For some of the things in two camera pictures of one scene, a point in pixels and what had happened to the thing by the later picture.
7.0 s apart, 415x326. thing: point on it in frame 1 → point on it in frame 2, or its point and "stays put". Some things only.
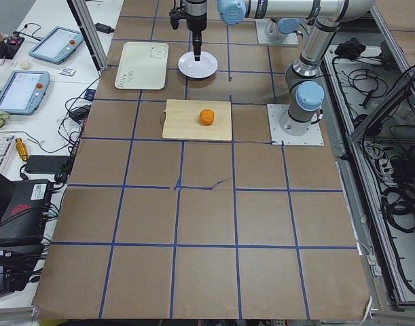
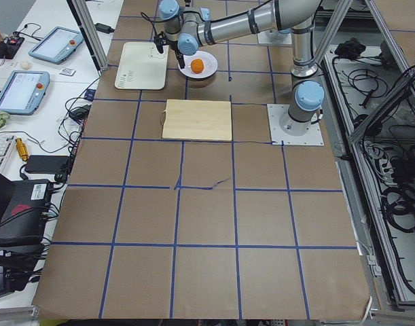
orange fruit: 206,117 → 197,66
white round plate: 204,68 stays put
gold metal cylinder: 22,149 stays put
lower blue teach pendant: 24,92 stays put
